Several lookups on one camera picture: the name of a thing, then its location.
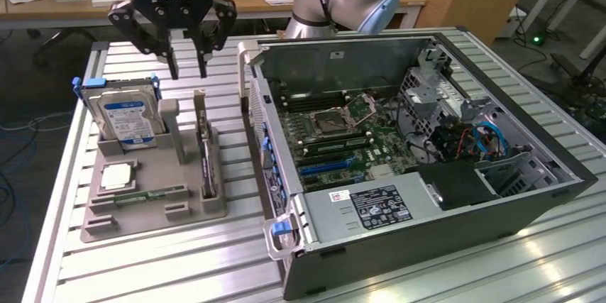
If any open black PC case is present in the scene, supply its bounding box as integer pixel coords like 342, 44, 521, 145
237, 31, 601, 301

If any grey power supply unit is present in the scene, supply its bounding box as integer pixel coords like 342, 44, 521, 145
302, 171, 446, 243

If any hard disk in blue caddy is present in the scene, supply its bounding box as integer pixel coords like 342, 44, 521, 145
70, 72, 165, 151

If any green RAM stick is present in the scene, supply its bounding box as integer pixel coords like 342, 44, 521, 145
111, 189, 170, 205

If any blue data wire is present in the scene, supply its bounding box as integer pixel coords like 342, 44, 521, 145
472, 123, 510, 158

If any black plastic air shroud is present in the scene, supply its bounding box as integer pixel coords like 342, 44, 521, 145
420, 160, 502, 211

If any silver CPU chip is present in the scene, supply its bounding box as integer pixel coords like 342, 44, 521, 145
101, 165, 135, 190

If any open metal socket cover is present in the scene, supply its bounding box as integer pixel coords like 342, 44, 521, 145
344, 93, 381, 123

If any blue expansion slot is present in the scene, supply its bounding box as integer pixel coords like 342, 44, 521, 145
298, 160, 357, 177

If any silver metal disk bay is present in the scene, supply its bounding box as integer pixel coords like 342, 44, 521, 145
397, 46, 489, 133

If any grey plastic parts rack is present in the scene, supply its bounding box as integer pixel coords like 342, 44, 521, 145
81, 88, 231, 243

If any CPU socket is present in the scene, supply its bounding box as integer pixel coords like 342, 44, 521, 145
307, 109, 354, 139

